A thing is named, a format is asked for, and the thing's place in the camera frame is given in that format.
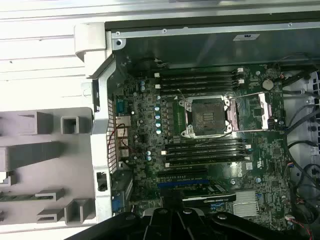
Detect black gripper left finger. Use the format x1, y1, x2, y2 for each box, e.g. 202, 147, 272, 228
63, 208, 179, 240

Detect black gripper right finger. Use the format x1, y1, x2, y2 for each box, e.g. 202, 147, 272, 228
177, 209, 313, 240

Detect thin wire locking lever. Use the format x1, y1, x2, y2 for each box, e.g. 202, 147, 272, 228
193, 134, 235, 143
176, 87, 191, 104

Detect metal socket cover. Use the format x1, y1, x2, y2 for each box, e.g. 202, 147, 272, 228
226, 92, 273, 132

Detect CPU socket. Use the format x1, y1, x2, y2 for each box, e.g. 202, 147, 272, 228
178, 96, 235, 138

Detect black graphics card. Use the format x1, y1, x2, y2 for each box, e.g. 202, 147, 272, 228
181, 183, 237, 204

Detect blue expansion slot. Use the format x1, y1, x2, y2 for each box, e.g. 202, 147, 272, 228
157, 181, 210, 190

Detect blue video port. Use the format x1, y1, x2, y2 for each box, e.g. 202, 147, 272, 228
111, 196, 123, 213

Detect black expansion slot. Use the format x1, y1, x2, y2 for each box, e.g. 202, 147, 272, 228
156, 168, 209, 178

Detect silver finned chipset heatsink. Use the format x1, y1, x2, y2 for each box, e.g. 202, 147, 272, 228
232, 190, 261, 218

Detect black RAM slot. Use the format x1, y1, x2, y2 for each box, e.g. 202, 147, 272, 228
159, 85, 237, 95
154, 79, 245, 90
161, 146, 245, 156
164, 157, 245, 168
154, 69, 245, 79
164, 141, 252, 151
166, 151, 251, 162
159, 74, 237, 83

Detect green motherboard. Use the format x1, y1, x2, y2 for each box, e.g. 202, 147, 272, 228
112, 63, 293, 231

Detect grey plastic parts rack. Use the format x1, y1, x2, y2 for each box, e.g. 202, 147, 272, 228
0, 106, 97, 227

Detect green RAM stick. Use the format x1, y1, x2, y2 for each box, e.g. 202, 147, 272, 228
0, 193, 41, 201

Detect round coin cell battery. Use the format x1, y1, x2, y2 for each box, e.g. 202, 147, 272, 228
261, 78, 274, 91

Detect black open PC case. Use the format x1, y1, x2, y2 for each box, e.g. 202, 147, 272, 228
86, 18, 320, 240

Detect grey case latch handle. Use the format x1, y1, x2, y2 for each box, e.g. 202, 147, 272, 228
74, 22, 107, 62

